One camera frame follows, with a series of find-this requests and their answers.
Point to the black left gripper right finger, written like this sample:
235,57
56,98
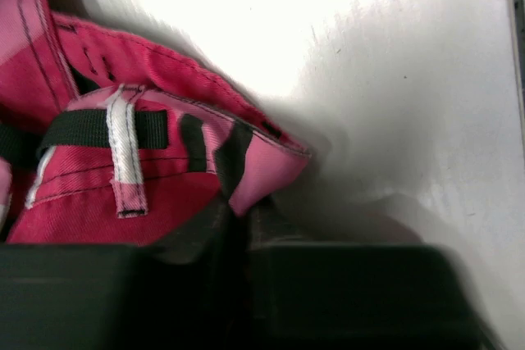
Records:
310,294

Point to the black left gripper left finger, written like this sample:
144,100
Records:
180,292

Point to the pink camouflage trousers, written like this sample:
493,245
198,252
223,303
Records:
109,138

